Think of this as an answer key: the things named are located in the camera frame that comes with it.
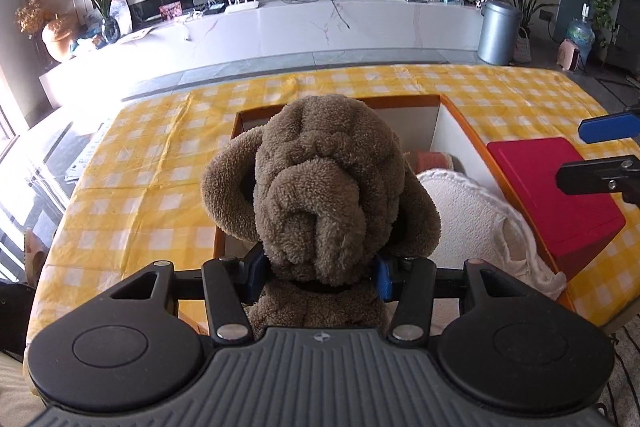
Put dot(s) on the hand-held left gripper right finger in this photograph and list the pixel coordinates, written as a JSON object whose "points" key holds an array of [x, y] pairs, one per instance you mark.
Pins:
{"points": [[385, 281]]}

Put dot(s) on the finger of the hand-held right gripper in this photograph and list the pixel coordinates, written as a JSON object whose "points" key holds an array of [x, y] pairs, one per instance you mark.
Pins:
{"points": [[595, 177], [612, 127]]}

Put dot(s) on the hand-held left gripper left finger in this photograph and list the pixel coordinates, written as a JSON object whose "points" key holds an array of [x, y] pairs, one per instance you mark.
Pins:
{"points": [[254, 276]]}

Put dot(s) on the white soft cloth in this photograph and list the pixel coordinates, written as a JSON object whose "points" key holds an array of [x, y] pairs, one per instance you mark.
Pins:
{"points": [[470, 217]]}

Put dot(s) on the brown plush dog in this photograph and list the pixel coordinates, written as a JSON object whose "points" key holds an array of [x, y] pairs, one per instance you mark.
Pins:
{"points": [[325, 192]]}

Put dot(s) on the pink white knit hat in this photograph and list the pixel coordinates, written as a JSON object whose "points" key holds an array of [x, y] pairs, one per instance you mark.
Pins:
{"points": [[432, 159]]}

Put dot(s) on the orange-rimmed cardboard box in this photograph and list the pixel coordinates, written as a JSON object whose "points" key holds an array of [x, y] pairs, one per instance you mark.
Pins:
{"points": [[450, 127]]}

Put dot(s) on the red square box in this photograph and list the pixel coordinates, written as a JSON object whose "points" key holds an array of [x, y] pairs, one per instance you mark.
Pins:
{"points": [[550, 197]]}

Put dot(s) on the small pink heater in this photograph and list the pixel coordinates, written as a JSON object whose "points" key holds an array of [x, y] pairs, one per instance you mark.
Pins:
{"points": [[570, 56]]}

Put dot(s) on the dark cabinet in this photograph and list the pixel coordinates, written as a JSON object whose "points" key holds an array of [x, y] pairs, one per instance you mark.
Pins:
{"points": [[625, 32]]}

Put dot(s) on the blue water bottle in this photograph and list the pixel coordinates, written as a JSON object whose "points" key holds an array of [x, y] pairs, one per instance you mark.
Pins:
{"points": [[581, 34]]}

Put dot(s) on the potted plant in basket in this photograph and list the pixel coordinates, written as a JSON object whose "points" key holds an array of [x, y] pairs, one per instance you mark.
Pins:
{"points": [[527, 12]]}

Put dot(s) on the silver trash can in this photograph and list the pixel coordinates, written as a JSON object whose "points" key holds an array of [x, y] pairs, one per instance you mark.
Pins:
{"points": [[500, 34]]}

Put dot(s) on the yellow checkered tablecloth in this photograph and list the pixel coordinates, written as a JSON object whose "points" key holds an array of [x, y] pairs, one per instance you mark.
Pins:
{"points": [[150, 157]]}

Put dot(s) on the beige rug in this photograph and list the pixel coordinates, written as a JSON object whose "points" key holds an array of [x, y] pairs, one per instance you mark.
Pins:
{"points": [[625, 372]]}

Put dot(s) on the stack of newspapers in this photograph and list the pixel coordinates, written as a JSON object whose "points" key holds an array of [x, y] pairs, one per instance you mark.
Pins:
{"points": [[89, 154]]}

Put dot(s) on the white marble TV cabinet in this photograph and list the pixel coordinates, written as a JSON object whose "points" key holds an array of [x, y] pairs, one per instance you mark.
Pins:
{"points": [[300, 37]]}

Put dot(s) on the white paper sheet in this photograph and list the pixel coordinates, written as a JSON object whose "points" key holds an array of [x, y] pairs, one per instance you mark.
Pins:
{"points": [[137, 34]]}

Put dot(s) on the small pink photo card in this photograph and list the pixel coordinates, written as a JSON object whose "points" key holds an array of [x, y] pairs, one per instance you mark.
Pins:
{"points": [[170, 10]]}

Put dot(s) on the orange acorn-shaped jar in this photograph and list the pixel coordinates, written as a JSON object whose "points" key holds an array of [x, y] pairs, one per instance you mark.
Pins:
{"points": [[60, 39]]}

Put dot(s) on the dried yellow flowers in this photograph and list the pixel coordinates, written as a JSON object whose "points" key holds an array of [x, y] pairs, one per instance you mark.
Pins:
{"points": [[32, 14]]}

